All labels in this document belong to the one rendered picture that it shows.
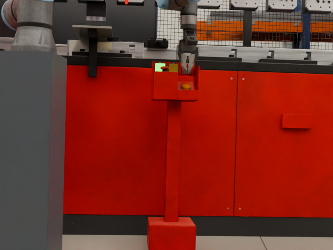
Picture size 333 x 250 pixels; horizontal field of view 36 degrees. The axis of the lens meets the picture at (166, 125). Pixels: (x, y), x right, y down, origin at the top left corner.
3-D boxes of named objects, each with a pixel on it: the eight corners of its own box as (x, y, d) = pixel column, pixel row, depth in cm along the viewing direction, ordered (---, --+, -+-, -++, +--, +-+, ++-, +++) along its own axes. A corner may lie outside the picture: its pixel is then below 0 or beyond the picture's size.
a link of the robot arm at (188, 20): (198, 15, 222) (179, 14, 221) (197, 26, 222) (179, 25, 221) (195, 17, 229) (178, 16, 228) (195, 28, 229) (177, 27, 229)
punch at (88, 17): (85, 19, 261) (86, 1, 261) (86, 20, 263) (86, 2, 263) (105, 20, 262) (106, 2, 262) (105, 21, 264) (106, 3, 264)
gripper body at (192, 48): (194, 54, 232) (195, 27, 231) (196, 53, 223) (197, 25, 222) (177, 53, 231) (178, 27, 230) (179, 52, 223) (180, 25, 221)
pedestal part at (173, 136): (164, 221, 224) (168, 99, 224) (163, 219, 230) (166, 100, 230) (178, 222, 224) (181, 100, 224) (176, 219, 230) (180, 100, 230)
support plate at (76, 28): (72, 27, 234) (72, 25, 234) (77, 36, 260) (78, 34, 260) (111, 28, 235) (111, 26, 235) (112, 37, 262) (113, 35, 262)
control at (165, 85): (152, 98, 218) (153, 57, 218) (150, 100, 234) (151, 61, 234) (198, 100, 220) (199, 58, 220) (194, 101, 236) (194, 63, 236)
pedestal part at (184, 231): (149, 256, 211) (150, 227, 211) (146, 242, 236) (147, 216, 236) (196, 256, 212) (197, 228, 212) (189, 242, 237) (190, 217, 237)
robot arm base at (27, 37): (49, 51, 162) (49, 21, 162) (3, 50, 163) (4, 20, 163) (62, 58, 177) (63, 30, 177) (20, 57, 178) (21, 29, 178)
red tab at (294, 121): (282, 127, 253) (282, 113, 253) (281, 127, 255) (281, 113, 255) (311, 128, 255) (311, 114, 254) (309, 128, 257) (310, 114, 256)
